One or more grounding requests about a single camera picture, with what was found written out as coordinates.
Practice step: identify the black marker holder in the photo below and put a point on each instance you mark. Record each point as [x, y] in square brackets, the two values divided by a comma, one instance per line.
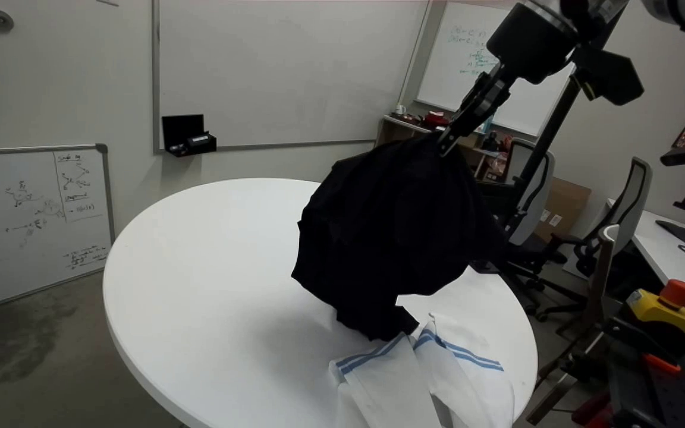
[181, 130]

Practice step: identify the white desk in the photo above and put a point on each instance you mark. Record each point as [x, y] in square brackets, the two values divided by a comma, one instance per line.
[666, 261]

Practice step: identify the slim grey-backed office chair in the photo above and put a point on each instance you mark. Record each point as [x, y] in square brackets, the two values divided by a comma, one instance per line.
[630, 198]

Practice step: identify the grey-backed office chair with wheels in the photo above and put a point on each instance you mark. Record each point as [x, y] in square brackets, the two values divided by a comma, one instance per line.
[534, 218]

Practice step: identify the large blank wall whiteboard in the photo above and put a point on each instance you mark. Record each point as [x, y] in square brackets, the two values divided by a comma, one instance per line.
[278, 71]

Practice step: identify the black t-shirt with white dots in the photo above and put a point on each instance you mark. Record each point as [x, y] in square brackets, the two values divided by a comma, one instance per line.
[391, 229]

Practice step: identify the red object on shelf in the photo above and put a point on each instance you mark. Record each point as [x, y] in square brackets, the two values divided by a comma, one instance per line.
[435, 118]

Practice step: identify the black metal stand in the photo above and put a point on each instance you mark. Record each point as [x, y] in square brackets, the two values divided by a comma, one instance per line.
[629, 381]

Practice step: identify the white cloth with blue stripes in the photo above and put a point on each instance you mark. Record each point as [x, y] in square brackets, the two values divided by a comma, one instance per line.
[380, 387]

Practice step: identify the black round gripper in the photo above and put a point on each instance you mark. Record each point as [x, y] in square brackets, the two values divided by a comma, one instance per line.
[534, 38]

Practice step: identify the red clamp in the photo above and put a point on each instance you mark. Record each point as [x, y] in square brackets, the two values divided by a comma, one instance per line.
[662, 365]

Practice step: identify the large cardboard box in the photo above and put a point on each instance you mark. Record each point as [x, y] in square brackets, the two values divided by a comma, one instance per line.
[566, 206]

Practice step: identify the wooden shelf unit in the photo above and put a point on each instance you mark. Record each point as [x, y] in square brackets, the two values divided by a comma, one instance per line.
[405, 124]

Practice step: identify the low whiteboard with paper sheets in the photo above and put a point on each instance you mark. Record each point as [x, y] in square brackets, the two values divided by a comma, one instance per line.
[10, 229]

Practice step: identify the yellow emergency stop box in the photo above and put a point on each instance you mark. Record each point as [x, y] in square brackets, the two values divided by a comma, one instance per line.
[660, 309]

